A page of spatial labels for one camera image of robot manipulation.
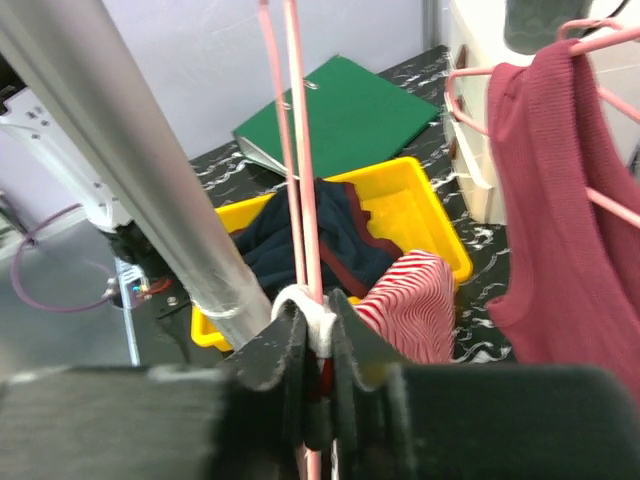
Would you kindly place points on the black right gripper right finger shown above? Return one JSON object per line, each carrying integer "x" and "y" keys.
{"x": 397, "y": 420}

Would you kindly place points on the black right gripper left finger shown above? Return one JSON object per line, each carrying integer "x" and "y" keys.
{"x": 240, "y": 419}

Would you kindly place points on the red white striped tank top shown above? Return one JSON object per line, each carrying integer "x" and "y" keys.
{"x": 411, "y": 307}

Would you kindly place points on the navy tank top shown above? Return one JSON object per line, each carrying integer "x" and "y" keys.
{"x": 352, "y": 259}

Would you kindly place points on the maroon tank top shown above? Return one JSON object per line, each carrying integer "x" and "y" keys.
{"x": 573, "y": 292}

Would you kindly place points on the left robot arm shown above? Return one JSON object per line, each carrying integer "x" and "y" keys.
{"x": 24, "y": 118}

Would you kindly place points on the yellow plastic tray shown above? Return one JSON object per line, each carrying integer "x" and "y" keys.
{"x": 405, "y": 209}

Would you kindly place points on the white drawer unit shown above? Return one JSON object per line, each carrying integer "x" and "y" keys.
{"x": 476, "y": 45}

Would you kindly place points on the dark green mug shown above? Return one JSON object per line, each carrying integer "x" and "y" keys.
{"x": 530, "y": 25}

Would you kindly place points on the green ring binder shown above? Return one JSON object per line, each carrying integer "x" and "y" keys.
{"x": 358, "y": 119}

